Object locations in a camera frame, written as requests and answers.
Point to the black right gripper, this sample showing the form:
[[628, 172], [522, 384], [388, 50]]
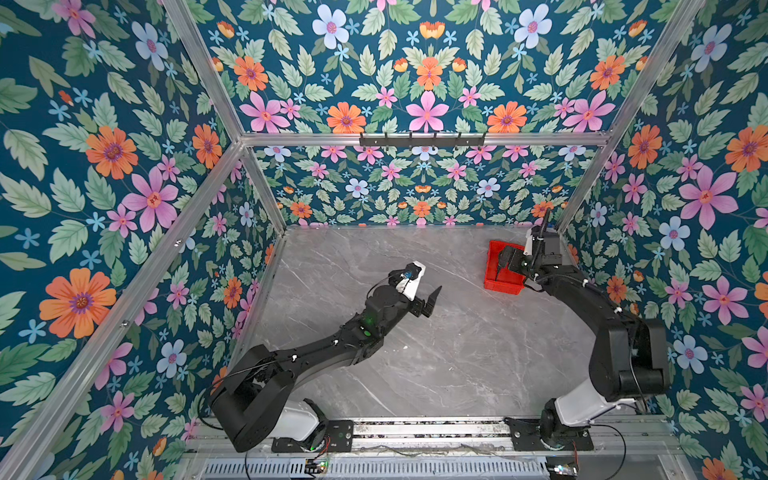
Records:
[[517, 256]]

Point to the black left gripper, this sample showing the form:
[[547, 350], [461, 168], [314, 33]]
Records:
[[419, 306]]

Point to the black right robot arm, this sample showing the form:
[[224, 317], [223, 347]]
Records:
[[627, 363]]

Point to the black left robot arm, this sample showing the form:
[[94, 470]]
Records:
[[251, 403]]

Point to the red plastic bin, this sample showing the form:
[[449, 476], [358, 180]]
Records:
[[498, 277]]

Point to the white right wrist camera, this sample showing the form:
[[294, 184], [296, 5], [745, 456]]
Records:
[[540, 240]]

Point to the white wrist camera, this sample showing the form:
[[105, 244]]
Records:
[[410, 278], [540, 240]]

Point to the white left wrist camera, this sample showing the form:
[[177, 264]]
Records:
[[410, 278]]

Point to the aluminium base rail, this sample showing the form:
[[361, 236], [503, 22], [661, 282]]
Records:
[[615, 447]]

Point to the black wall hook rail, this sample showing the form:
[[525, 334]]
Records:
[[408, 140]]

